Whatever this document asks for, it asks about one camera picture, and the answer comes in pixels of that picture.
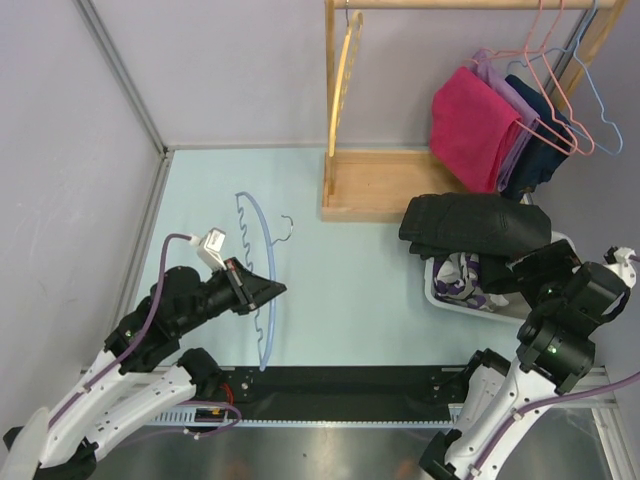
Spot purple cable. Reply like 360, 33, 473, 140
469, 254, 640, 476
49, 232, 194, 426

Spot pink trousers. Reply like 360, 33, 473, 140
429, 67, 518, 193

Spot purple camouflage trousers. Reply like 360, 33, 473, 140
431, 252, 509, 312

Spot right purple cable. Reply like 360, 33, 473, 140
469, 254, 640, 476

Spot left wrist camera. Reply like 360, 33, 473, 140
189, 228, 226, 272

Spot white plastic basket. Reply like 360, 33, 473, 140
423, 230, 574, 326

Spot black trousers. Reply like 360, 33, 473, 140
398, 193, 552, 294

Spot yellow hanger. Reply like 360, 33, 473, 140
328, 10, 364, 158

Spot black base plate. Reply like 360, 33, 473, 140
224, 365, 470, 423

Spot lilac trousers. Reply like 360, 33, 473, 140
471, 50, 539, 192

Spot pink wire hanger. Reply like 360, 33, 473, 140
533, 54, 595, 156
469, 1, 578, 155

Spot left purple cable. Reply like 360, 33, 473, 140
49, 232, 194, 426

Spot blue wire hanger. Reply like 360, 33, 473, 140
507, 0, 625, 155

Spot navy trousers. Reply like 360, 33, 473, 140
501, 75, 573, 201

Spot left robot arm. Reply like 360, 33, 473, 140
1, 258, 287, 479

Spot wooden clothes rack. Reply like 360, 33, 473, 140
321, 1, 627, 223

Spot white cable duct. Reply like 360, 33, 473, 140
144, 403, 463, 429

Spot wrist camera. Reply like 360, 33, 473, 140
189, 228, 226, 272
604, 246, 639, 289

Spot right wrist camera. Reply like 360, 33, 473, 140
604, 246, 639, 289

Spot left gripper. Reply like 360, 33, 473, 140
175, 255, 286, 334

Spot light blue plastic hanger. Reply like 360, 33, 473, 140
235, 191, 294, 372

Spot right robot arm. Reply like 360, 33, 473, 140
419, 239, 639, 479

